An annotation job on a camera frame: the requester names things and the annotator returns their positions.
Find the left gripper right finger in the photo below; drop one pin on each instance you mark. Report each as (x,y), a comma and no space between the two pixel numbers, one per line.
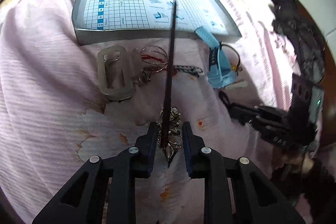
(236,191)

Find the black hair stick with charms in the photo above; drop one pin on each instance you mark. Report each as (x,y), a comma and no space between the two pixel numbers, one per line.
(170,115)

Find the beige rectangular hair claw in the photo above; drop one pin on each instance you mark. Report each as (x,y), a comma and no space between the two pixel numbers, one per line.
(115,76)

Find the white hair clip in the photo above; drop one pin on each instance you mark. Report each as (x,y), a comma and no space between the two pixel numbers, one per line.
(237,85)

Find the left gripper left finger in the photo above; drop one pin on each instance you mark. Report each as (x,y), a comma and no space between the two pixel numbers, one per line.
(104,187)

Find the black clothes pile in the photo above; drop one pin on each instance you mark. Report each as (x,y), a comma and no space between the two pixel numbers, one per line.
(306,38)

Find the grey tray with grid paper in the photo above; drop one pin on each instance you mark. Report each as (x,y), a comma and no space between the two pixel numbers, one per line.
(98,21)

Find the light blue smart watch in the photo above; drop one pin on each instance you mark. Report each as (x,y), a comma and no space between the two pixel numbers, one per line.
(220,73)

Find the person's right hand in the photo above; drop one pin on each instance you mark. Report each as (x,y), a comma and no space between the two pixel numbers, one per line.
(301,160)

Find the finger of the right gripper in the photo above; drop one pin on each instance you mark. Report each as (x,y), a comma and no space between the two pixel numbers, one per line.
(244,114)

